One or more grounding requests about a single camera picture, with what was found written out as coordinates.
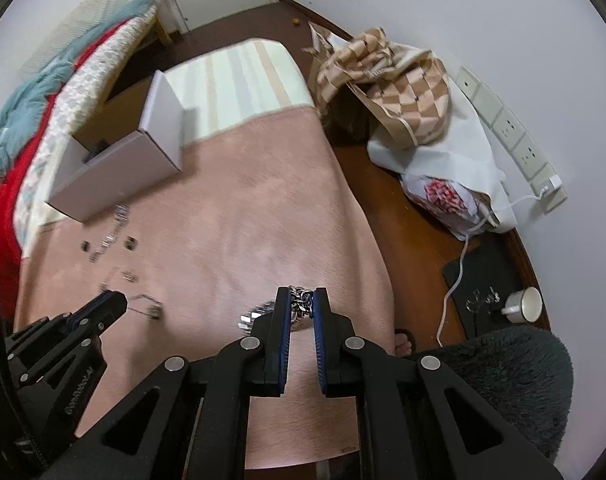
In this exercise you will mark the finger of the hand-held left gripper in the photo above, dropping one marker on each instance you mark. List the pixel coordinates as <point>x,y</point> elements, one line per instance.
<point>90,306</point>
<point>110,310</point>

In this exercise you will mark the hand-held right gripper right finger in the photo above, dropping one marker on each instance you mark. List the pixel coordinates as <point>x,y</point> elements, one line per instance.
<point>318,341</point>

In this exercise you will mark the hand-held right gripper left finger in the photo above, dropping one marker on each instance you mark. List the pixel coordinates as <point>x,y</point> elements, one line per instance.
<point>283,336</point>

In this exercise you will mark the white cardboard box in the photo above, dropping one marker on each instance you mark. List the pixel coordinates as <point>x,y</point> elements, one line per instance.
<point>123,170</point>

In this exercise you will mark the person's foot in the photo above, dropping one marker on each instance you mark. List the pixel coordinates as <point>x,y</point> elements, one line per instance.
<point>403,346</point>

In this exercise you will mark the pink striped blanket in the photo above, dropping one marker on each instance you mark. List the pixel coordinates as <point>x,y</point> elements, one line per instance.
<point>253,200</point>

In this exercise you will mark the metal keys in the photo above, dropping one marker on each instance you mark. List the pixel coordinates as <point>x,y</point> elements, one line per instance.
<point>482,300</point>

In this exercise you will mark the black mat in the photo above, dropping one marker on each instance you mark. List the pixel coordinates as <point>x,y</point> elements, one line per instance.
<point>483,272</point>

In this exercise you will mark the plastic bag with red print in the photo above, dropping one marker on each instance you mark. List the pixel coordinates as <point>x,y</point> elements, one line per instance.
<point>440,200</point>

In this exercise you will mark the grey fluffy cushion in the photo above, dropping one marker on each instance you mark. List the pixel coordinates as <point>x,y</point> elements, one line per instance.
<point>508,385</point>

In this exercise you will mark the white cup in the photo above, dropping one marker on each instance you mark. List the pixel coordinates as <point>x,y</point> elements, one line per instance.
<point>525,305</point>

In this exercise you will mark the patterned white quilt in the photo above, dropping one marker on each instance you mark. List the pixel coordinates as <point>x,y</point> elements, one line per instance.
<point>78,95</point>

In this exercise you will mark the teal fringed blanket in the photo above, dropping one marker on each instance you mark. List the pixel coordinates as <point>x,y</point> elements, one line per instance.
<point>43,85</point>

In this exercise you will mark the white cloth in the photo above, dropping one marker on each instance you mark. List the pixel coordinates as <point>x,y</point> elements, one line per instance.
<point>463,160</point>

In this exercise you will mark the checkered beige blanket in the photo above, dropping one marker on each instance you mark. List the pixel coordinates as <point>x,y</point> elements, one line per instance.
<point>398,85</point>

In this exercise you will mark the white charger plug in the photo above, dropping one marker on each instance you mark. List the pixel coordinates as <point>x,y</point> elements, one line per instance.
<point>552,185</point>

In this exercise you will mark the wooden bed leg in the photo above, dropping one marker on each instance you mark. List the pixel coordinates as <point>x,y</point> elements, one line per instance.
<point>164,30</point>

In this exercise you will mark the cream mattress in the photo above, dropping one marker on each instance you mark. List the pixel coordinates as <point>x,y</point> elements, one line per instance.
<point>78,20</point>

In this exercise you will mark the wall outlet panel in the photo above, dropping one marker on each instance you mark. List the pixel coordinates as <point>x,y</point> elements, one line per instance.
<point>508,125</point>

